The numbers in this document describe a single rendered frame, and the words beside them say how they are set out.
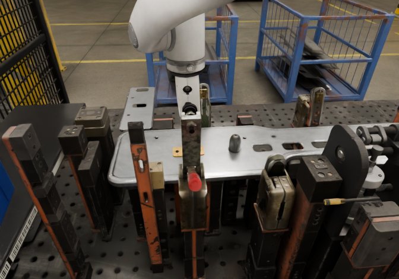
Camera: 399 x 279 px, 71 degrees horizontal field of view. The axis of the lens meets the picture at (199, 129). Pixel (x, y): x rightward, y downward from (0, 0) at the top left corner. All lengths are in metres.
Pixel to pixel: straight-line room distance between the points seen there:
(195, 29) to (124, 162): 0.38
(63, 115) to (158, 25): 0.55
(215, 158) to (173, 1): 0.42
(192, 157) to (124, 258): 0.46
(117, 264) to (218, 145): 0.45
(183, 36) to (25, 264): 0.78
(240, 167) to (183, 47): 0.33
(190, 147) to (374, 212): 0.35
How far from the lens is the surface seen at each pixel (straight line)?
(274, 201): 0.58
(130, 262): 0.91
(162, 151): 0.76
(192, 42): 0.57
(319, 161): 0.59
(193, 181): 0.46
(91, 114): 0.85
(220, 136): 0.81
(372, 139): 0.60
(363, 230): 0.60
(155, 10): 0.48
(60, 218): 0.72
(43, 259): 1.01
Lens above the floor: 1.47
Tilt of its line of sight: 34 degrees down
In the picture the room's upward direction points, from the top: straight up
